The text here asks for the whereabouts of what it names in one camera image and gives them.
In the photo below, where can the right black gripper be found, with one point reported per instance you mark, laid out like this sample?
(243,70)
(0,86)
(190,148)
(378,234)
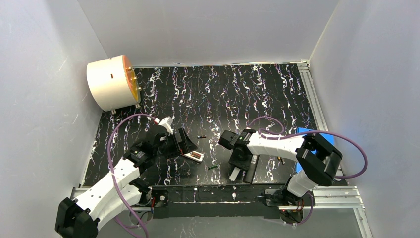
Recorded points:
(240,167)

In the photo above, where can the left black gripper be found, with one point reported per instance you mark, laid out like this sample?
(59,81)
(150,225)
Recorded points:
(179,142)

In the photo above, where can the white remote control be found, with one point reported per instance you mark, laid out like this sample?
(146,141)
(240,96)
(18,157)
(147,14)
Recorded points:
(188,155)

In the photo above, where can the red battery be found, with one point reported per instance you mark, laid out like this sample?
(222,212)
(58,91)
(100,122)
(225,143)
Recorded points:
(196,154)

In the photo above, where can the white battery cover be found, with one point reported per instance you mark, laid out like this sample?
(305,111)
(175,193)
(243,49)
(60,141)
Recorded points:
(234,174)

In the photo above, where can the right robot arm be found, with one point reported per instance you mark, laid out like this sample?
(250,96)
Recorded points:
(318,158)

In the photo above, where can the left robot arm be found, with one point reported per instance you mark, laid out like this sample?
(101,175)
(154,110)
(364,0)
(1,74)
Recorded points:
(121,188)

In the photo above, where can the black remote control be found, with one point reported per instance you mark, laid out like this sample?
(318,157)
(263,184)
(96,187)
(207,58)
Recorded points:
(250,173)

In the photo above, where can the green battery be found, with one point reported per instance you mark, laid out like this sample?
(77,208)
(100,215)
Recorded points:
(212,167)

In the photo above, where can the orange black battery right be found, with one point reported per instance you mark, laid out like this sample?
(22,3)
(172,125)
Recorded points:
(281,160)

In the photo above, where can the blue sheet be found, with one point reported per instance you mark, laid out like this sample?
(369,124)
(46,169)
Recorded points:
(328,137)

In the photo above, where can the white cylinder with orange lid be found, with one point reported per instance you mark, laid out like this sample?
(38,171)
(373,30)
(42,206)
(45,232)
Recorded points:
(113,83)

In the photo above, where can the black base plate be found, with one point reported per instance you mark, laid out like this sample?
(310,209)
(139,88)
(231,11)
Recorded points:
(226,200)

